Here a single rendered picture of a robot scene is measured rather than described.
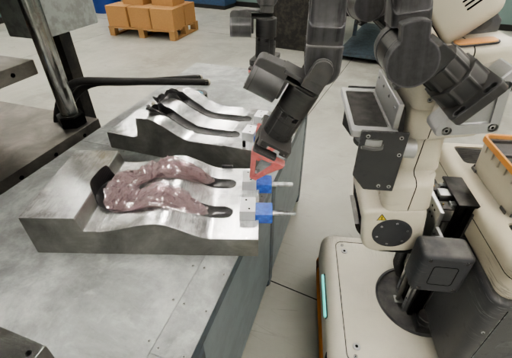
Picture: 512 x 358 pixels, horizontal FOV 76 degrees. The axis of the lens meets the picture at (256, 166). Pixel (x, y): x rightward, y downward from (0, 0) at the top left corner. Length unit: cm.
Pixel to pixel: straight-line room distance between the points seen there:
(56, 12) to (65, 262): 99
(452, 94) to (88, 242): 76
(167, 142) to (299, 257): 103
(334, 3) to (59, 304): 73
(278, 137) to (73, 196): 49
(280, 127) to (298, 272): 123
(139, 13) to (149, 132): 484
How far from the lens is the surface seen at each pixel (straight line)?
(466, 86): 61
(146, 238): 77
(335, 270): 143
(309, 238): 190
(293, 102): 58
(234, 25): 96
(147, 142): 110
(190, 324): 69
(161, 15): 564
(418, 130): 84
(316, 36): 54
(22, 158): 133
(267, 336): 157
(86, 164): 95
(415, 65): 56
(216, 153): 99
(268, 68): 57
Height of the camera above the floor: 139
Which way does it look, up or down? 36 degrees down
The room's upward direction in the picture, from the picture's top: straight up
